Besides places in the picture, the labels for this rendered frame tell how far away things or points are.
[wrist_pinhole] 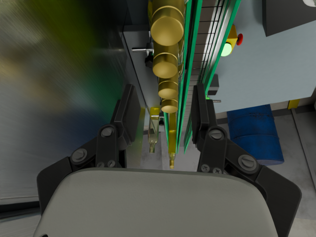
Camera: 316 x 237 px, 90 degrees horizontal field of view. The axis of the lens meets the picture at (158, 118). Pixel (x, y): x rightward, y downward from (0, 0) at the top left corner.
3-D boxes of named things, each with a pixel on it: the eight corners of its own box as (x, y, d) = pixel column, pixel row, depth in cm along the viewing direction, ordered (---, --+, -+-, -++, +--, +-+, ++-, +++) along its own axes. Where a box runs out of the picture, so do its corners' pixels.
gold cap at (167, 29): (150, -12, 16) (146, 16, 14) (185, -15, 16) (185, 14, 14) (154, 21, 19) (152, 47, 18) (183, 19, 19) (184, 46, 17)
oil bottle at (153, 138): (150, 106, 93) (146, 151, 83) (160, 107, 93) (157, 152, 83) (149, 110, 98) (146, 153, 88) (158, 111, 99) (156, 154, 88)
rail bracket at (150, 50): (133, 24, 46) (127, 59, 41) (157, 23, 45) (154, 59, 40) (136, 35, 50) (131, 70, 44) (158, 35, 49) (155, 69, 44)
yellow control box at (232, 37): (215, 24, 58) (217, 39, 55) (236, 23, 57) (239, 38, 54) (210, 40, 64) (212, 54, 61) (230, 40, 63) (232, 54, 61)
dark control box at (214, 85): (202, 73, 83) (203, 87, 80) (217, 73, 82) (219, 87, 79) (200, 82, 90) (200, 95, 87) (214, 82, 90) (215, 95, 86)
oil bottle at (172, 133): (169, 129, 129) (168, 165, 118) (176, 130, 128) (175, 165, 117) (169, 131, 134) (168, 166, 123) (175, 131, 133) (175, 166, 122)
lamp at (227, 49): (219, 42, 56) (220, 48, 55) (233, 41, 55) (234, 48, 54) (216, 51, 60) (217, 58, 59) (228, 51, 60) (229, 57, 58)
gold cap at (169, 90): (157, 66, 27) (156, 88, 25) (178, 66, 26) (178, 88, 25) (159, 79, 30) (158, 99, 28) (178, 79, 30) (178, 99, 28)
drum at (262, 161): (270, 108, 267) (284, 166, 230) (230, 115, 301) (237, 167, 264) (269, 89, 218) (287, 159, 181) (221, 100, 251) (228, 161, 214)
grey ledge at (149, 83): (126, 11, 52) (121, 35, 47) (153, 10, 51) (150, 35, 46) (155, 121, 139) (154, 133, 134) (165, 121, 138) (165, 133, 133)
